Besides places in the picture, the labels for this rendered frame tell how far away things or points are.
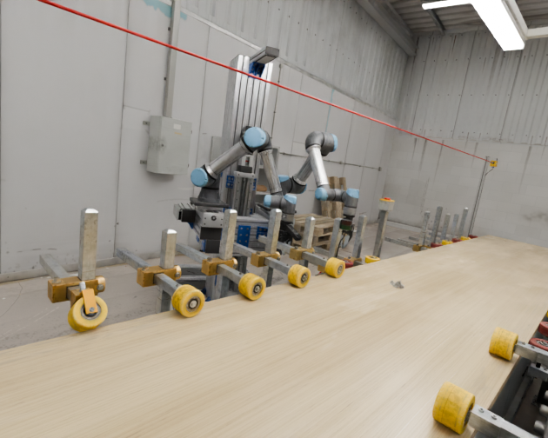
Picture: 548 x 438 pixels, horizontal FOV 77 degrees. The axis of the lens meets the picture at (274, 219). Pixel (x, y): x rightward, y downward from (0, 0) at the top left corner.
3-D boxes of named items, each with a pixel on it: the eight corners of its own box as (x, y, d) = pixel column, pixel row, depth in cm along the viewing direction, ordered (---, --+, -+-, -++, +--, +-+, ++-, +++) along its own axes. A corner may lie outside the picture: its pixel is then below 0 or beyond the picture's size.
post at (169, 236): (150, 359, 123) (162, 228, 115) (160, 355, 126) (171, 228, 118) (156, 363, 121) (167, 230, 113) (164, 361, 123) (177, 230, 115)
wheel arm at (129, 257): (115, 255, 133) (116, 246, 133) (124, 255, 136) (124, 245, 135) (183, 306, 99) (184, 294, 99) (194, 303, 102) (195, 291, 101)
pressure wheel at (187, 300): (198, 298, 107) (177, 315, 103) (189, 279, 103) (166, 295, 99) (210, 305, 103) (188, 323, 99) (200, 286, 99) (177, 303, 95)
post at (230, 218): (210, 324, 140) (224, 208, 132) (218, 322, 143) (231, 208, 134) (216, 328, 138) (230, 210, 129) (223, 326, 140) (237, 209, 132)
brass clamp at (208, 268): (200, 271, 132) (201, 258, 131) (228, 267, 141) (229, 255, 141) (209, 276, 128) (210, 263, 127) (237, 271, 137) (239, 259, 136)
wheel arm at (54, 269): (39, 262, 116) (39, 254, 115) (50, 262, 118) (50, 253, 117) (73, 305, 91) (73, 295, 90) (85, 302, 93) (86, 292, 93)
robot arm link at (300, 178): (279, 184, 259) (317, 127, 224) (296, 186, 267) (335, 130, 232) (285, 196, 252) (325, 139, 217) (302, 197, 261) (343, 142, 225)
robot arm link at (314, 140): (307, 124, 216) (325, 195, 200) (320, 127, 222) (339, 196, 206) (297, 135, 225) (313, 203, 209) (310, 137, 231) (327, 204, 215)
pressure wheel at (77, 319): (69, 336, 85) (63, 305, 88) (103, 328, 91) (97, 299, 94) (76, 330, 81) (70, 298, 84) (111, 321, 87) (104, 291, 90)
